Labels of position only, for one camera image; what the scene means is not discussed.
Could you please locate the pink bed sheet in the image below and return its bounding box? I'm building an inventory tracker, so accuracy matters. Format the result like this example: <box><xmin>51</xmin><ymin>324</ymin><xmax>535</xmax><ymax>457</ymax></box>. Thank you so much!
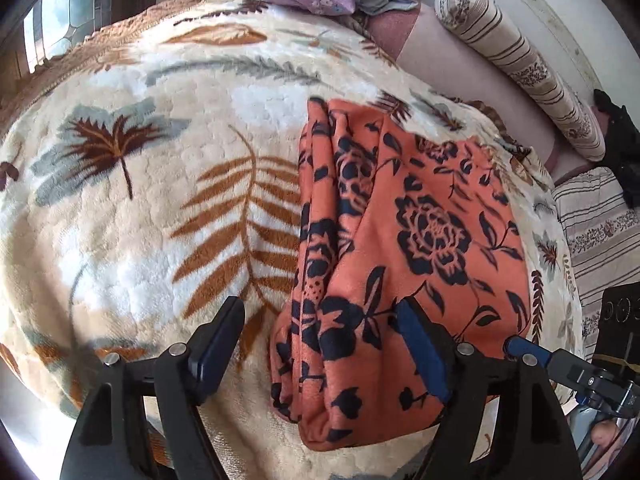
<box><xmin>366</xmin><ymin>4</ymin><xmax>594</xmax><ymax>184</ymax></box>

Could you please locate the person's right hand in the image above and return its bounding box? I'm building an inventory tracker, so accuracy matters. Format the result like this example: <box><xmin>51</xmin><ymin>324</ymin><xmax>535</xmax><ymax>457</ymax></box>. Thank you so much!
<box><xmin>590</xmin><ymin>419</ymin><xmax>623</xmax><ymax>456</ymax></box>

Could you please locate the striped square pillow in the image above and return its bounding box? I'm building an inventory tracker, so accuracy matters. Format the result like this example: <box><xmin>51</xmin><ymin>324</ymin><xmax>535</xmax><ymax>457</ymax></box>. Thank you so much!
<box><xmin>552</xmin><ymin>167</ymin><xmax>640</xmax><ymax>359</ymax></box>

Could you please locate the cream leaf-pattern blanket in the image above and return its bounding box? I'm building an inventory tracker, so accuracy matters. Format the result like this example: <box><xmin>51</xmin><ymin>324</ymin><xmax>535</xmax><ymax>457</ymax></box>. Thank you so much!
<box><xmin>1</xmin><ymin>0</ymin><xmax>582</xmax><ymax>479</ymax></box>

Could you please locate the orange floral blouse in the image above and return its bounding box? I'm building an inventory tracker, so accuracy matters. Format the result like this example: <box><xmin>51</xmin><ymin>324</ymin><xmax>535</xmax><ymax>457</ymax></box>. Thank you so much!
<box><xmin>269</xmin><ymin>98</ymin><xmax>530</xmax><ymax>452</ymax></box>

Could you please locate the stained glass window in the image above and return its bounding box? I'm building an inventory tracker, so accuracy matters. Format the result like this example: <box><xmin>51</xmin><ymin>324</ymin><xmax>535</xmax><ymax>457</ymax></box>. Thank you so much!
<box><xmin>23</xmin><ymin>0</ymin><xmax>112</xmax><ymax>73</ymax></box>

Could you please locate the black garment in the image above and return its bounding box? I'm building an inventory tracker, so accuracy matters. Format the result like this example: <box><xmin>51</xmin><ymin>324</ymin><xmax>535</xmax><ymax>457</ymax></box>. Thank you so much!
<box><xmin>593</xmin><ymin>89</ymin><xmax>640</xmax><ymax>208</ymax></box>

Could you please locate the striped bolster pillow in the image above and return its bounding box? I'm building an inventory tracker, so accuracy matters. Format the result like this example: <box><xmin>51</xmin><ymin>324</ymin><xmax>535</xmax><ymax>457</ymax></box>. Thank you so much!
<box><xmin>435</xmin><ymin>0</ymin><xmax>605</xmax><ymax>162</ymax></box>

